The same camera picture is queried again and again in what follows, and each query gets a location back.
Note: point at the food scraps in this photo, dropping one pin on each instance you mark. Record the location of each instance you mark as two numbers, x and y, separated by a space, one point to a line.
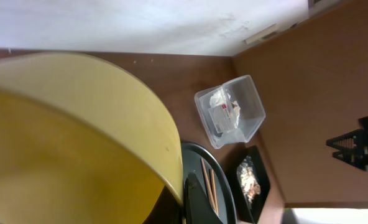
247 180

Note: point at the round black tray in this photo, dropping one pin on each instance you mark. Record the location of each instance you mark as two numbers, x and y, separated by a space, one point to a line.
191 155

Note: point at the wooden chopstick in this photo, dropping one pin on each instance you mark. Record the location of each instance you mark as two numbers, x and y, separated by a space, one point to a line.
208 187
214 192

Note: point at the clear plastic bin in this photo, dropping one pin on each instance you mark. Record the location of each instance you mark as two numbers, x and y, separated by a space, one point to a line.
217 121

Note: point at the white napkin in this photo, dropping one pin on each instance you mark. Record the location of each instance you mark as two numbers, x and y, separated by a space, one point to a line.
235 113
218 98

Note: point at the black rectangular tray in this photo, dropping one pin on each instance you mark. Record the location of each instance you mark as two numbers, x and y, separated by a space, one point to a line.
250 214

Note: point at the yellow bowl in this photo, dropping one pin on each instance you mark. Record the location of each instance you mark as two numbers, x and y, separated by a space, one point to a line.
83 141

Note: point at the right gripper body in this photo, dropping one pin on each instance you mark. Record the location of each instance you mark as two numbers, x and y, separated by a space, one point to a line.
352 147

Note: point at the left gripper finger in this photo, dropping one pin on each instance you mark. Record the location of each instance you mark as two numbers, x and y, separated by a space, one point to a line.
198 209

